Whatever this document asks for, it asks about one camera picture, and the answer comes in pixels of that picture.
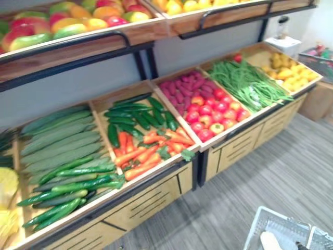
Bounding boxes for white plastic shopping basket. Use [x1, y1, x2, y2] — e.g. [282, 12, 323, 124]
[243, 205, 333, 250]

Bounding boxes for pale yellow vegetable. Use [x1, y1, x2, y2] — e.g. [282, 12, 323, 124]
[260, 231, 300, 250]

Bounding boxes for dark basket with goods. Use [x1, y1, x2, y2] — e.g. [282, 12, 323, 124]
[298, 44, 333, 84]

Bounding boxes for plain wooden box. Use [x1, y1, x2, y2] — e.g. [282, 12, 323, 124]
[298, 80, 333, 121]

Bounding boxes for green beans bunch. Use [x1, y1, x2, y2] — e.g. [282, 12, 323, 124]
[208, 59, 294, 113]

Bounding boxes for wooden crate with tomatoes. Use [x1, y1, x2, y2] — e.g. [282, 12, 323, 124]
[150, 66, 253, 153]

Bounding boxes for dark green zucchini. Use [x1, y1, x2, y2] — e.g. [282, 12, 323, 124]
[165, 110, 180, 131]
[142, 110, 161, 128]
[108, 117, 136, 126]
[113, 93, 153, 106]
[132, 111, 151, 131]
[118, 123, 144, 139]
[108, 123, 120, 149]
[104, 110, 133, 118]
[147, 96, 166, 113]
[109, 103, 154, 111]
[152, 108, 167, 126]

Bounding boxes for wooden crate with lemons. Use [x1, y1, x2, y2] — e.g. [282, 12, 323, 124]
[240, 41, 325, 97]

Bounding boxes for white box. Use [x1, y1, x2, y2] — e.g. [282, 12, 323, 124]
[265, 36, 302, 57]

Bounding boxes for wooden crate with green beans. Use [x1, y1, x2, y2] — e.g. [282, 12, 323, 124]
[199, 53, 296, 115]

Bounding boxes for glossy green cucumber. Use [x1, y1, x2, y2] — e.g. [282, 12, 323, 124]
[33, 199, 87, 232]
[50, 174, 125, 193]
[32, 191, 97, 209]
[17, 189, 89, 208]
[32, 173, 98, 193]
[22, 197, 82, 229]
[56, 165, 117, 178]
[39, 156, 94, 184]

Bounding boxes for wooden crate with carrots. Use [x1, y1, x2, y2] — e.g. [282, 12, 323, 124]
[88, 79, 202, 184]

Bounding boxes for wooden crate with yellow fruit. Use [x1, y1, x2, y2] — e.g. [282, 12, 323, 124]
[144, 0, 319, 40]

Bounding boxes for long pale green gourd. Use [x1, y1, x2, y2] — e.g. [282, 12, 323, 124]
[20, 130, 101, 157]
[19, 105, 91, 134]
[22, 116, 96, 146]
[22, 142, 104, 174]
[20, 135, 101, 165]

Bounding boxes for wooden crate with cucumbers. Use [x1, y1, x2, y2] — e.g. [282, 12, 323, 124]
[11, 101, 125, 248]

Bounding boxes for orange yellow fruit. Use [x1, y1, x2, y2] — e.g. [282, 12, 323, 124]
[152, 0, 169, 11]

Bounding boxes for green yellow mango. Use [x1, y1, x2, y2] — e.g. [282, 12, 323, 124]
[123, 10, 150, 23]

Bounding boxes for wooden crate with yellow produce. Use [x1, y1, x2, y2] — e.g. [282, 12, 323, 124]
[0, 127, 27, 250]

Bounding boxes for yellow produce piece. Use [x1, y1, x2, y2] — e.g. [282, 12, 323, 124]
[0, 208, 20, 242]
[0, 168, 20, 209]

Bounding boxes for wooden crate with mangoes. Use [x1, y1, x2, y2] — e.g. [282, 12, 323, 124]
[0, 0, 170, 84]

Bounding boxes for orange mango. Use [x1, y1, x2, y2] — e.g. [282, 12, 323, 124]
[50, 17, 86, 33]
[92, 6, 122, 20]
[83, 18, 109, 32]
[69, 5, 93, 19]

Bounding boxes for dark green vegetables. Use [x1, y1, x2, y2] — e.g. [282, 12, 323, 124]
[0, 129, 17, 168]

